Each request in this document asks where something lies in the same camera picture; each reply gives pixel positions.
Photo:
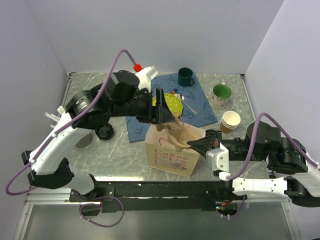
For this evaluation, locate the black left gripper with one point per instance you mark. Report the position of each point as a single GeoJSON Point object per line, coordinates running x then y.
{"type": "Point", "coordinates": [164, 113]}

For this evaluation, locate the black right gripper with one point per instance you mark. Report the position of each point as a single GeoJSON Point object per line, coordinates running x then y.
{"type": "Point", "coordinates": [199, 145]}

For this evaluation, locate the brown pulp cup carrier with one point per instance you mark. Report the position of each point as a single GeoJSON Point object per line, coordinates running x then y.
{"type": "Point", "coordinates": [179, 133]}

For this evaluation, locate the kraft paper takeout bag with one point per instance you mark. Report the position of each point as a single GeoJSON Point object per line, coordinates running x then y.
{"type": "Point", "coordinates": [163, 156]}

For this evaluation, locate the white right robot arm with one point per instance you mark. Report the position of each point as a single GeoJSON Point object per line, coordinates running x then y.
{"type": "Point", "coordinates": [292, 176]}

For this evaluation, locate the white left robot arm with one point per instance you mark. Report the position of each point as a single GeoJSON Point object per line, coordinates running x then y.
{"type": "Point", "coordinates": [125, 95]}

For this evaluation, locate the yellow-green scalloped plate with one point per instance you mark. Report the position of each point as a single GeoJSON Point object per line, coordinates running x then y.
{"type": "Point", "coordinates": [174, 104]}

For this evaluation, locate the small santa figurine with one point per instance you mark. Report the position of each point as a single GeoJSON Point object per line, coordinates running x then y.
{"type": "Point", "coordinates": [176, 93]}

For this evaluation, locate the stack of paper cups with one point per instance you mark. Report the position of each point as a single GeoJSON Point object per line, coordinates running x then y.
{"type": "Point", "coordinates": [230, 120]}

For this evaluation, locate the blue letter placemat cloth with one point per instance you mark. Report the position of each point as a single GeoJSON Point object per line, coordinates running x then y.
{"type": "Point", "coordinates": [196, 108]}

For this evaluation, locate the dark green mug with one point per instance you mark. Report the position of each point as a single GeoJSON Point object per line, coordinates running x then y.
{"type": "Point", "coordinates": [185, 77]}

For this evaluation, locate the white green floral mug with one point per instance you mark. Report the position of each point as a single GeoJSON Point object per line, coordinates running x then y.
{"type": "Point", "coordinates": [220, 96]}

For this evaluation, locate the grey straw holder cup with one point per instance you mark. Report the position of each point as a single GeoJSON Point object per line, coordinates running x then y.
{"type": "Point", "coordinates": [85, 141]}

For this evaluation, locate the white wrapped straws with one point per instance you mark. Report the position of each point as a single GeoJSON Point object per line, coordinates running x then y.
{"type": "Point", "coordinates": [58, 119]}

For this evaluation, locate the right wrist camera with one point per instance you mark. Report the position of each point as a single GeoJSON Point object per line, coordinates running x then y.
{"type": "Point", "coordinates": [218, 161]}

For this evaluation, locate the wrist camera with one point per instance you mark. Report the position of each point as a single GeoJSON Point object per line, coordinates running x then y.
{"type": "Point", "coordinates": [218, 161]}
{"type": "Point", "coordinates": [145, 76]}

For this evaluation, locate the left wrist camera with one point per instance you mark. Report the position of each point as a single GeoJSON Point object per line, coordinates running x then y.
{"type": "Point", "coordinates": [145, 76]}

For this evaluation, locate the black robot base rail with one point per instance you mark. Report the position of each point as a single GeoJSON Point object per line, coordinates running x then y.
{"type": "Point", "coordinates": [159, 195]}

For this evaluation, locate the aluminium frame rail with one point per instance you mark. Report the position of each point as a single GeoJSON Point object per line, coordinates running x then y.
{"type": "Point", "coordinates": [47, 199]}

